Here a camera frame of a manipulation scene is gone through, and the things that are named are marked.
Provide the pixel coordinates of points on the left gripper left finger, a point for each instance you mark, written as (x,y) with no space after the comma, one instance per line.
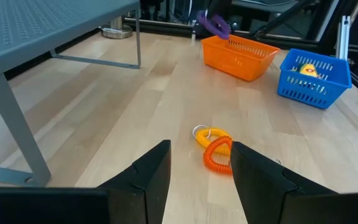
(148,186)

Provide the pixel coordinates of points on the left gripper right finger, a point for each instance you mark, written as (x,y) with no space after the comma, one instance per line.
(259,186)

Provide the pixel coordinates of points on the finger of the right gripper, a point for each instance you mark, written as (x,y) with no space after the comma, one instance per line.
(225,7)
(213,6)

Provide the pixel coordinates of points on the purple coil wristband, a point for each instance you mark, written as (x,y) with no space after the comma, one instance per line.
(222,28)

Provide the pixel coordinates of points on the orange plastic basket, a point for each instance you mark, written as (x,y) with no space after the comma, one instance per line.
(238,62)

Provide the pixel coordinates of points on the red coil wristband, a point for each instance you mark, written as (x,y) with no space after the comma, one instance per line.
(208,157)

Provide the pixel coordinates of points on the orange-yellow coil wristband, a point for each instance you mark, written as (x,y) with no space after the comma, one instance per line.
(202,140)

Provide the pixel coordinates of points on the blue plastic basket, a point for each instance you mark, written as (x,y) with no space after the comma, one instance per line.
(346,81)

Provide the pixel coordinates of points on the grey perforated metal shelf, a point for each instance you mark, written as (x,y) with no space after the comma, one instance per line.
(42,31)

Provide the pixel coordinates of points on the silver metal bracket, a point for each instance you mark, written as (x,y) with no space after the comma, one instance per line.
(343,37)

